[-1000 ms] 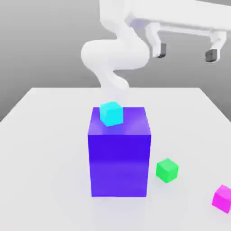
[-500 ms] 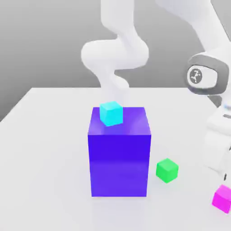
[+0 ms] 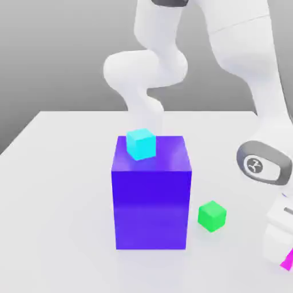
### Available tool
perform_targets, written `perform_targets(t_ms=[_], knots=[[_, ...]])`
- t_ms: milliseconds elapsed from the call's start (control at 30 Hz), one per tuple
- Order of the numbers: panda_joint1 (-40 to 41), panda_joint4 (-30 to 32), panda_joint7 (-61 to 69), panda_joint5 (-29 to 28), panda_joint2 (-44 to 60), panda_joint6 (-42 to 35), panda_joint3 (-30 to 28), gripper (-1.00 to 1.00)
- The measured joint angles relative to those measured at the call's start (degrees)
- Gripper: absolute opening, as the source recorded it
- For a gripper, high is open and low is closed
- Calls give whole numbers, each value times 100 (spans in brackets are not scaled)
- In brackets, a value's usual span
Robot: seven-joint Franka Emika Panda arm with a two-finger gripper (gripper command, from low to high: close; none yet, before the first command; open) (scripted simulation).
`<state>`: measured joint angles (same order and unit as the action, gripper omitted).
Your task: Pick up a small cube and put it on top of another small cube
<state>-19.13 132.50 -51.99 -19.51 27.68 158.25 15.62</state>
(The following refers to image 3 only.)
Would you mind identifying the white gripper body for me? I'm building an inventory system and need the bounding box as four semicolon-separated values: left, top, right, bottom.
266;201;293;232

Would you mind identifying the small magenta cube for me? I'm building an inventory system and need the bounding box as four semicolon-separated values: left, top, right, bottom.
279;248;293;272

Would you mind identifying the small green cube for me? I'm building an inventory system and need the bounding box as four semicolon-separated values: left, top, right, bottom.
197;200;228;233

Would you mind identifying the small cyan cube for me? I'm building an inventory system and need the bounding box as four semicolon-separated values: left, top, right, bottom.
126;128;157;161

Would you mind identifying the large purple box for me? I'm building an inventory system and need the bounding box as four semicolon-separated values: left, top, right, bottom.
111;135;192;251

